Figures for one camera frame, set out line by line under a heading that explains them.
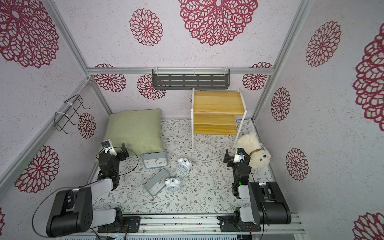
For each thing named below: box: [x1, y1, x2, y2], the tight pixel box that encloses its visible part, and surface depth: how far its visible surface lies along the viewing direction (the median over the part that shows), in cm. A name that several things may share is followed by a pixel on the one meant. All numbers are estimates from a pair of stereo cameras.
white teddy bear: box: [237, 131, 272, 169], surface depth 96 cm
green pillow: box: [96, 108, 164, 162], surface depth 97 cm
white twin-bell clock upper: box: [177, 158, 193, 173], surface depth 89 cm
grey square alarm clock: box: [142, 152, 168, 169], surface depth 93 cm
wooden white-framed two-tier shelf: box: [191, 88, 247, 149], surface depth 89 cm
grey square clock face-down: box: [144, 168, 171, 197], surface depth 83 cm
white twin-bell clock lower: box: [164, 178, 181, 193], surface depth 81 cm
